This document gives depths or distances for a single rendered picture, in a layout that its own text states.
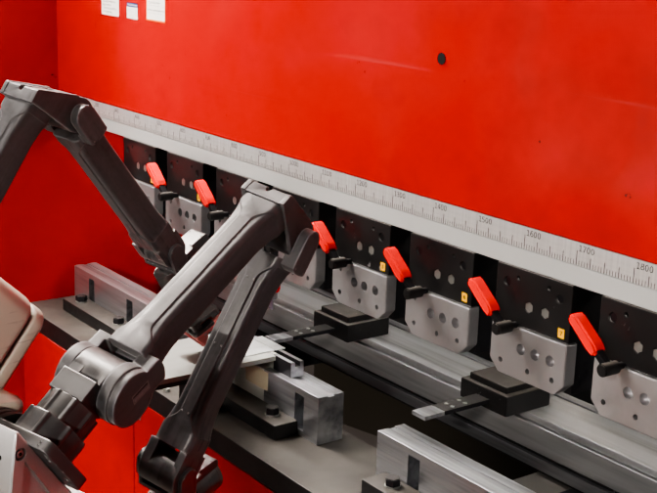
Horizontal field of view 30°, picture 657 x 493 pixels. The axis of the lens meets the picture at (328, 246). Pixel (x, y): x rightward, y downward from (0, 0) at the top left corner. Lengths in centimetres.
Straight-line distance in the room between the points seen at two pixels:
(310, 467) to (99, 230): 119
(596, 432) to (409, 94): 67
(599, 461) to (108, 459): 119
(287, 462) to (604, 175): 87
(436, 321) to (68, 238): 144
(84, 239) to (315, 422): 110
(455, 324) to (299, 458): 48
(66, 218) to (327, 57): 122
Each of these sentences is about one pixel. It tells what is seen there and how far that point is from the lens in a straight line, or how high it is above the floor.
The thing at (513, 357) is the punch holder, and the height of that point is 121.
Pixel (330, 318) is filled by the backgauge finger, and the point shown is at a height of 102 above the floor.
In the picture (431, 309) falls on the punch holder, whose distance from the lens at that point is 196.
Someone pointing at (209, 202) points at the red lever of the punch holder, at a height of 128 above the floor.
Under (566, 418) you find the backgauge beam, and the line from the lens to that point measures 222.
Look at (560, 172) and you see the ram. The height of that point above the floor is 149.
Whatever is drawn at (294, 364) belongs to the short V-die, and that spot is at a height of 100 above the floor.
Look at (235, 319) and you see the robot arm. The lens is 177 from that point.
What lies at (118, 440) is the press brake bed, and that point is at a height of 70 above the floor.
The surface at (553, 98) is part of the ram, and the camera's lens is 171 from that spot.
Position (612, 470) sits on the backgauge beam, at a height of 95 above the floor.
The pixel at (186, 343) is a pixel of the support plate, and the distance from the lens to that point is 245.
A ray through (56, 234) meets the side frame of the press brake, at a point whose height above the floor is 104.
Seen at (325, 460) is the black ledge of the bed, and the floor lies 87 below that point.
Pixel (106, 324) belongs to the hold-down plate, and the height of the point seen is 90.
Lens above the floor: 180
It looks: 15 degrees down
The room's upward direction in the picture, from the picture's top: 2 degrees clockwise
